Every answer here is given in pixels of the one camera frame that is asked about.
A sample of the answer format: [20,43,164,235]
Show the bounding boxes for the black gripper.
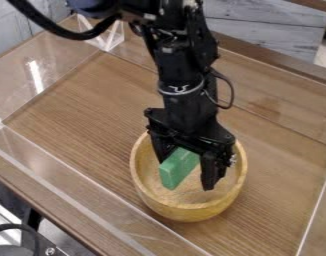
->
[144,88,235,191]

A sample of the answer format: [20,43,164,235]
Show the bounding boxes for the green rectangular block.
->
[159,148,199,190]

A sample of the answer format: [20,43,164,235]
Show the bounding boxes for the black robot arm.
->
[68,0,235,190]

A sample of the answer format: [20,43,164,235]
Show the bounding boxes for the brown wooden bowl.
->
[129,133,247,222]

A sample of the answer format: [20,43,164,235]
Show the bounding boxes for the black table leg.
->
[21,207,44,231]

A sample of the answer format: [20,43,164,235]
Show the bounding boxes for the black base with bolt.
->
[17,229,71,256]

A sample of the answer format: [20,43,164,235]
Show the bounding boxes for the clear acrylic tray wall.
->
[0,33,326,256]

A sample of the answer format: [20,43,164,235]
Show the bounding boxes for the clear acrylic corner bracket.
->
[77,15,124,52]

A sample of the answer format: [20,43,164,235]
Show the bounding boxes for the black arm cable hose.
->
[6,0,124,42]

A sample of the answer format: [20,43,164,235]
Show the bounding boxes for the black cable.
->
[0,223,37,256]

